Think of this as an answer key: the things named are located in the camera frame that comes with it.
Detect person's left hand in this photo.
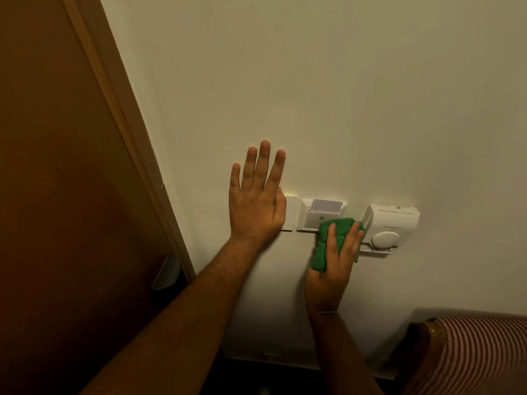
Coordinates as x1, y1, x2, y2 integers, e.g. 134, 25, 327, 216
228, 140, 287, 250

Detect white key card holder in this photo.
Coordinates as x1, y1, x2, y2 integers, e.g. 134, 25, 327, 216
297, 198, 347, 233

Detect striped upholstered chair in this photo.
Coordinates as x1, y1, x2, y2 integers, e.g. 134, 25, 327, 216
401, 316, 527, 395

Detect white wall light switch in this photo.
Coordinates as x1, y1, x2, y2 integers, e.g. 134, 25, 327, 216
281, 193, 298, 232

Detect person's left forearm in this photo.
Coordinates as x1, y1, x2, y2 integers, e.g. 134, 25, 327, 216
80, 236, 266, 395

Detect silver door handle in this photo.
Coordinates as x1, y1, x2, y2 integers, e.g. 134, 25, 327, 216
152, 254, 183, 291

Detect brown wooden door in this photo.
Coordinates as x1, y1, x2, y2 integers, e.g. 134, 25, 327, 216
0, 0, 173, 395

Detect white key card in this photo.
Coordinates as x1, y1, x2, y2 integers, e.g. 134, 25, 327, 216
310, 199, 343, 213

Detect green cleaning cloth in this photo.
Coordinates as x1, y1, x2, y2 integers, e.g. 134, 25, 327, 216
310, 218, 365, 274

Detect white wall thermostat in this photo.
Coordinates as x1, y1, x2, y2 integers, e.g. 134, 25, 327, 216
359, 204, 421, 255

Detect wooden door frame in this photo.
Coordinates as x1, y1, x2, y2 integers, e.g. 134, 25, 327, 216
60, 0, 197, 282

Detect person's right hand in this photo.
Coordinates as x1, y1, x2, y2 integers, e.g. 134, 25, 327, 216
305, 221, 365, 315

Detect person's right forearm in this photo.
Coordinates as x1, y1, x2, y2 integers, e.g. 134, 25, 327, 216
308, 311, 385, 395

